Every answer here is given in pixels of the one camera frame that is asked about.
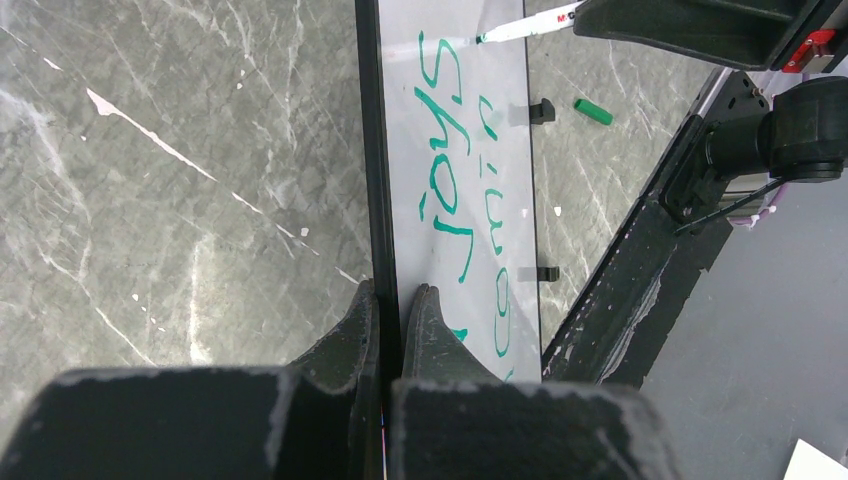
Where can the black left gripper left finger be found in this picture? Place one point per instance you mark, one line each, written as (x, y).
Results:
(317, 417)

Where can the white whiteboard black frame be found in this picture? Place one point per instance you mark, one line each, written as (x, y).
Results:
(449, 174)

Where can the white marker pen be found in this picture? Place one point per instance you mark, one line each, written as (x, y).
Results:
(541, 23)

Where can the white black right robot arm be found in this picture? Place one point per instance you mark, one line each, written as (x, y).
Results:
(782, 110)

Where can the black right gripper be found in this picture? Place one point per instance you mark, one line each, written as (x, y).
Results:
(808, 37)

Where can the green marker cap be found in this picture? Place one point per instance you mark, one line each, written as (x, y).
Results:
(593, 111)

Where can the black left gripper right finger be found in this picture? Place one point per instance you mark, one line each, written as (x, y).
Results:
(452, 419)

